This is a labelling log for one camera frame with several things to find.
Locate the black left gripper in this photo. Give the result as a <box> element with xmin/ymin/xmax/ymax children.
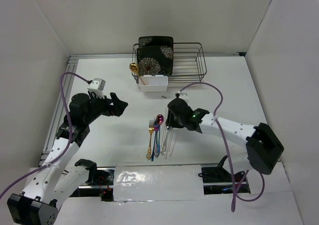
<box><xmin>84</xmin><ymin>92</ymin><xmax>128</xmax><ymax>124</ymax></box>

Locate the iridescent blue fork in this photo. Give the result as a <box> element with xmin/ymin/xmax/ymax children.
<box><xmin>151</xmin><ymin>119</ymin><xmax>159</xmax><ymax>161</ymax></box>

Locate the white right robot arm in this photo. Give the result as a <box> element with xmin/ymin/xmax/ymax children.
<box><xmin>166</xmin><ymin>98</ymin><xmax>284</xmax><ymax>181</ymax></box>

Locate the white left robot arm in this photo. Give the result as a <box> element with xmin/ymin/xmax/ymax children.
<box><xmin>7</xmin><ymin>93</ymin><xmax>128</xmax><ymax>225</ymax></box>

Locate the white plastic utensil caddy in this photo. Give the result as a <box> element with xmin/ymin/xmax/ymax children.
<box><xmin>139</xmin><ymin>75</ymin><xmax>168</xmax><ymax>93</ymax></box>

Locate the black floral plate front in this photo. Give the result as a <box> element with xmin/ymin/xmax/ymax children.
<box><xmin>137</xmin><ymin>46</ymin><xmax>173</xmax><ymax>76</ymax></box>

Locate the black floral plate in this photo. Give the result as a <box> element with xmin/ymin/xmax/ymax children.
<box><xmin>138</xmin><ymin>36</ymin><xmax>173</xmax><ymax>47</ymax></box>
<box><xmin>137</xmin><ymin>46</ymin><xmax>173</xmax><ymax>76</ymax></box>

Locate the black floral plate rear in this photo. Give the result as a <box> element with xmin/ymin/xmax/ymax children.
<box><xmin>138</xmin><ymin>36</ymin><xmax>173</xmax><ymax>47</ymax></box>

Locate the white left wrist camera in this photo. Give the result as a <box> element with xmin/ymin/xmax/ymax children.
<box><xmin>88</xmin><ymin>78</ymin><xmax>106</xmax><ymax>99</ymax></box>

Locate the wire dish rack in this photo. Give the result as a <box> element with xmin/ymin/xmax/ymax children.
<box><xmin>132</xmin><ymin>41</ymin><xmax>207</xmax><ymax>83</ymax></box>

